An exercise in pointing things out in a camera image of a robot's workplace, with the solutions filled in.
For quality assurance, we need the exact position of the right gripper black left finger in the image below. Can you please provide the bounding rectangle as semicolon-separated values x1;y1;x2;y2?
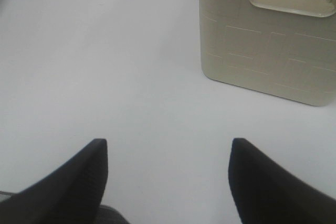
1;139;108;223

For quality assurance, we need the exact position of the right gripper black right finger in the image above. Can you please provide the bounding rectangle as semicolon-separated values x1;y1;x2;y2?
228;138;335;223

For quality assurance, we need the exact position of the beige basket grey rim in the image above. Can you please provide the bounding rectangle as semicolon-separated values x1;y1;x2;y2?
199;0;335;106

